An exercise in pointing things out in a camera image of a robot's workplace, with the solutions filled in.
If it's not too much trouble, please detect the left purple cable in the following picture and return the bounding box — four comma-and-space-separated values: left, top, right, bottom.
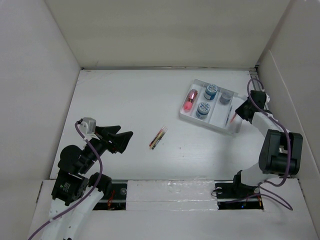
26, 121, 104, 240

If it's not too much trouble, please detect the grey clear small jar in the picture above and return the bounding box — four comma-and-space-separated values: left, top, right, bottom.
219, 91, 233, 105

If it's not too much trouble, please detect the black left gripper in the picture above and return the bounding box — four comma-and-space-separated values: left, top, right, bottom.
79, 124, 133, 172

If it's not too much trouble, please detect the red wires left slot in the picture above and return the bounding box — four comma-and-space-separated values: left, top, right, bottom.
106, 191, 117, 210

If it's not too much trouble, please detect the black red pen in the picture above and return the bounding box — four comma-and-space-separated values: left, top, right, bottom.
149, 125, 166, 149

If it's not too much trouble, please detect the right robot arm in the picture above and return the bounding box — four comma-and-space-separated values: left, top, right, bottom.
231, 90, 303, 197

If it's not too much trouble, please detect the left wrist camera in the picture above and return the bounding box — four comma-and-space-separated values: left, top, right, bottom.
77, 117, 97, 135

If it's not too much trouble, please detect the clear blue pen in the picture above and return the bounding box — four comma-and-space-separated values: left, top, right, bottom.
225, 105, 233, 127

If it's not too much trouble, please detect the pink capped tube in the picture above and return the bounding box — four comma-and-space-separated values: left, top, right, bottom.
183, 89, 198, 112

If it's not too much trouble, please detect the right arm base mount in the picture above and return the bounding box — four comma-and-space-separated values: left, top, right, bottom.
211, 182, 264, 210

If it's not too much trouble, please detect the white divided tray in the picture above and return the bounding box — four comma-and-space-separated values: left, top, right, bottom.
179, 79, 247, 134

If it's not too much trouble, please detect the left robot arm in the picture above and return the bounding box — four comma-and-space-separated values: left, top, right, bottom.
40, 122, 133, 240

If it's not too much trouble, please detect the blue patterned lid jar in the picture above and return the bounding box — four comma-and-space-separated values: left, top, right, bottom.
195, 102, 211, 119

